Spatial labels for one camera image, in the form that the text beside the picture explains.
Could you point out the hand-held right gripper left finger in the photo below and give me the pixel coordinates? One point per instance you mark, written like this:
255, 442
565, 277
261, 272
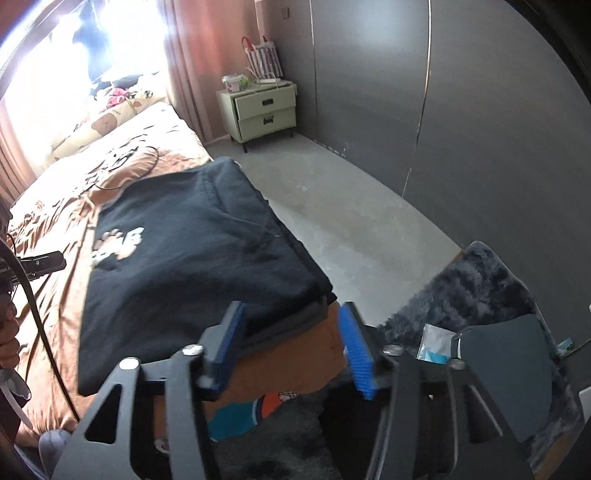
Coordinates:
233, 341

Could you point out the pale green nightstand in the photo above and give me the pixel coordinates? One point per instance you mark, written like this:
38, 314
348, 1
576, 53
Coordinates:
263, 110

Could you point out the white jar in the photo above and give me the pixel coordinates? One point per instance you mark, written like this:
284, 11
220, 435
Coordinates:
232, 83

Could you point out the pink plush toy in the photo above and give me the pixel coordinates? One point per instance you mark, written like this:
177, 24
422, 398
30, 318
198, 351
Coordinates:
117, 98

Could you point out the white power strip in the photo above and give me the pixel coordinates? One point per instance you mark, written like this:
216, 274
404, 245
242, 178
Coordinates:
268, 80

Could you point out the person's left hand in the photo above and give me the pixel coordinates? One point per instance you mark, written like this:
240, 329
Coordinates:
8, 341

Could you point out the striped tote bag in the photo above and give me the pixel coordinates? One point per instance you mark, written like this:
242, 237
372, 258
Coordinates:
263, 60

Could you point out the printed bed sheet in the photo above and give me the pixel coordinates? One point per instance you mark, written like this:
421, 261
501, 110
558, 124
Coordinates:
235, 415

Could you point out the long dark hanging garment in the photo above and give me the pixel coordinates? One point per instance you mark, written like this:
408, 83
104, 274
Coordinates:
90, 41

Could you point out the dark grey wardrobe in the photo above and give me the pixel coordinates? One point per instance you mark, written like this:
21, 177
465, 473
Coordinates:
461, 115

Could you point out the black bear print t-shirt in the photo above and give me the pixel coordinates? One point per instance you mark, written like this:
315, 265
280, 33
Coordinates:
184, 258

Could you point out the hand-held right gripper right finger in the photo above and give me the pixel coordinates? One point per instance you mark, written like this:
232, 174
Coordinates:
358, 355

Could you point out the bear print cushion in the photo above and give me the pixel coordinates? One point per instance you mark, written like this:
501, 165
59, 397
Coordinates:
97, 127

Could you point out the beige duvet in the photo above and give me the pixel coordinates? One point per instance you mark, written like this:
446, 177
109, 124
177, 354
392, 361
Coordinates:
152, 124

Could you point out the pink curtain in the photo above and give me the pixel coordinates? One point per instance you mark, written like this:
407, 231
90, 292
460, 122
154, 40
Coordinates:
194, 69
11, 161

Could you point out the grey fluffy rug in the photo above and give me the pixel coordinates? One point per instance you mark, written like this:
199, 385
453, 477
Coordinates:
461, 286

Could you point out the bright window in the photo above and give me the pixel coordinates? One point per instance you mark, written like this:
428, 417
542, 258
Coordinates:
46, 46

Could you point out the white blue packet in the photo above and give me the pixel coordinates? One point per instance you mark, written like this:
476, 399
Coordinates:
434, 344

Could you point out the grey clothes stack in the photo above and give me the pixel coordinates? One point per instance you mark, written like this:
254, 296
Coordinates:
295, 323

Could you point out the brown blanket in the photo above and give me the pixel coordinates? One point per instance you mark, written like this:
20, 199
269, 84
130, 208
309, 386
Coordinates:
286, 369

